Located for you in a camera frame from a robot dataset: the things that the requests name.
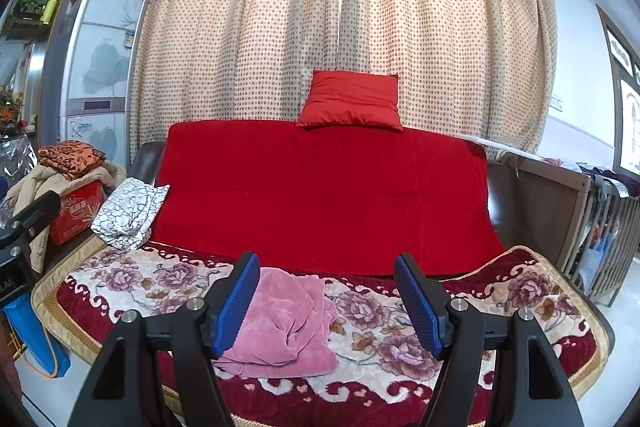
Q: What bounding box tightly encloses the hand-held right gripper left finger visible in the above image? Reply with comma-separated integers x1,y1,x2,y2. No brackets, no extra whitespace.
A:
67,251,261,427

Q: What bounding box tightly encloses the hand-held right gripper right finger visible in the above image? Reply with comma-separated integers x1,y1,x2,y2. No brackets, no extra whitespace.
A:
394,253,583,427

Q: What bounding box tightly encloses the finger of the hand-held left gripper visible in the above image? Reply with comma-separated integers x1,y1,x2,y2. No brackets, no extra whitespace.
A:
0,191,62,253

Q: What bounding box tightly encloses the pink corduroy jacket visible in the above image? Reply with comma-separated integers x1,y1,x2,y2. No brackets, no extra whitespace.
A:
216,267,341,377

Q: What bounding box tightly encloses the person's left forearm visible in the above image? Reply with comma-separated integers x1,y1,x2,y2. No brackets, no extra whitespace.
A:
0,322,23,408

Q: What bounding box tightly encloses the dark clothes pile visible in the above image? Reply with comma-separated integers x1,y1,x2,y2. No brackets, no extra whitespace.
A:
575,162,640,198

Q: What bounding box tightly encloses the beige coat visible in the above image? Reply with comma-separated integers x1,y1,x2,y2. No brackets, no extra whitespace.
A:
10,164,126,273

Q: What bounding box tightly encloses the red cardboard box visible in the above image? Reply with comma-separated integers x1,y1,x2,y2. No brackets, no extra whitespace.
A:
49,181,107,245

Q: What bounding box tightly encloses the blue bag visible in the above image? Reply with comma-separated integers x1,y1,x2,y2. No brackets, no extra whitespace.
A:
0,292,72,378

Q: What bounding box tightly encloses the orange patterned cloth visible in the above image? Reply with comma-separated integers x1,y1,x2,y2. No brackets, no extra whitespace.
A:
37,139,107,181

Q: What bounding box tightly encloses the floral plush blanket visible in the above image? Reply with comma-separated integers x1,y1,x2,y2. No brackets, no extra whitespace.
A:
31,239,617,427

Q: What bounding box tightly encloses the white patterned cloth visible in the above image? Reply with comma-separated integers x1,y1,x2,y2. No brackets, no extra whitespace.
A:
91,177,171,252

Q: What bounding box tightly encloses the flower bouquet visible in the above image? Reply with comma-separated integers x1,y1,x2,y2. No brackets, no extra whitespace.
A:
0,87,26,132

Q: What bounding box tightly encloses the red plush blanket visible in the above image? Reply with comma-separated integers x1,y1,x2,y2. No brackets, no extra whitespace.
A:
150,119,507,280

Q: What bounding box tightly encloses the wooden crib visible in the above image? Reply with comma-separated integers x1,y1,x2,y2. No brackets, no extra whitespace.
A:
487,154,640,308

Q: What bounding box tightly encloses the white floral print refrigerator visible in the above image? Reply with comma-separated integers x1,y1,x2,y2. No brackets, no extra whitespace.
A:
44,0,151,162

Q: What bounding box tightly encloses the white board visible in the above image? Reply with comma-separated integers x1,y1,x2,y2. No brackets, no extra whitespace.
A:
457,133,541,155

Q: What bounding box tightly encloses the red pillow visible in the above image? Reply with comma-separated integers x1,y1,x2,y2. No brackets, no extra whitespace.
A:
296,69,404,134

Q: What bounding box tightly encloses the dotted beige curtain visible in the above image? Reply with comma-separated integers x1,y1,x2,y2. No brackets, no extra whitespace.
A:
127,0,558,158

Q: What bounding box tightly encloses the wooden framed window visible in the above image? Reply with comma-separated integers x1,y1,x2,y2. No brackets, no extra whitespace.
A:
596,4,640,178

